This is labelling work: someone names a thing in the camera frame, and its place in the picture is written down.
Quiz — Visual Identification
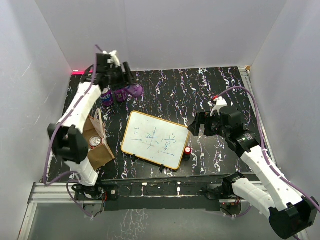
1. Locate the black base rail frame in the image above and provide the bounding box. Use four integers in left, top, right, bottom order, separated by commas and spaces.
72, 172, 258, 213

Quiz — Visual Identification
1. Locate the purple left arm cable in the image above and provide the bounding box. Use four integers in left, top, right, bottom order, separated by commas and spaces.
41, 44, 103, 218

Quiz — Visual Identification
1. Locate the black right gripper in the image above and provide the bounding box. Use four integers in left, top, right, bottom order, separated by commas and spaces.
188, 111, 230, 139

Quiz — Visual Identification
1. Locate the yellow framed whiteboard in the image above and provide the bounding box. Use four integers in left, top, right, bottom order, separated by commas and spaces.
121, 111, 190, 170

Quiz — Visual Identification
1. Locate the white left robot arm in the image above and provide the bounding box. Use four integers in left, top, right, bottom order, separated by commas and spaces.
47, 50, 136, 200

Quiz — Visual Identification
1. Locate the red light strip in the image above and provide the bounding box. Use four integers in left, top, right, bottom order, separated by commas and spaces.
72, 70, 85, 75

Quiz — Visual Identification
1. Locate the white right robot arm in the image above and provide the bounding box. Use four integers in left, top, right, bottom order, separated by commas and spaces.
187, 106, 318, 240

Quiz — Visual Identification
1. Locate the brown canvas bag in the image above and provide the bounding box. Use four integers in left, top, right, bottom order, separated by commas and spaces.
82, 108, 115, 170

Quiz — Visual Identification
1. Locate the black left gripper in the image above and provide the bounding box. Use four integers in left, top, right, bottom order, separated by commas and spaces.
106, 62, 137, 91

